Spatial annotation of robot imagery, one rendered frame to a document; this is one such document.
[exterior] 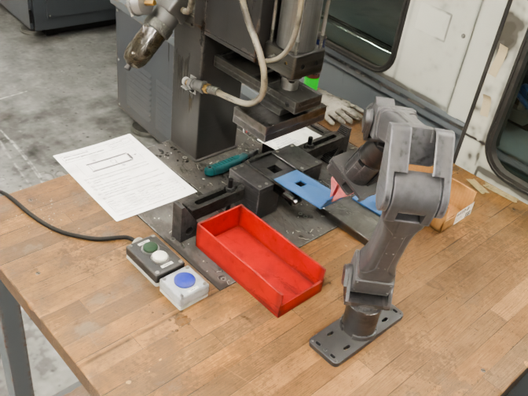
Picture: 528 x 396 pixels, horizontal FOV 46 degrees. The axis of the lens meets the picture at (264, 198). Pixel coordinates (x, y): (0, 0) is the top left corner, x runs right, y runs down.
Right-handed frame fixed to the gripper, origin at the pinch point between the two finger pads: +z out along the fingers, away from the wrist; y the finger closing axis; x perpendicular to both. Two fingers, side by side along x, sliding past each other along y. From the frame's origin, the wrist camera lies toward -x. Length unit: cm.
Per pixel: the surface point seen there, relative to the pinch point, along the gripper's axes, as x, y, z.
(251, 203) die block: 8.4, 10.6, 13.8
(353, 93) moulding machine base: -63, 37, 30
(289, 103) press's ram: 2.7, 19.6, -8.4
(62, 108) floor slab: -54, 164, 188
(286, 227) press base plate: 4.0, 2.3, 13.8
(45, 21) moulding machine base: -88, 248, 212
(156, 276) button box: 37.5, 4.3, 12.2
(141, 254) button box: 36.8, 10.2, 14.7
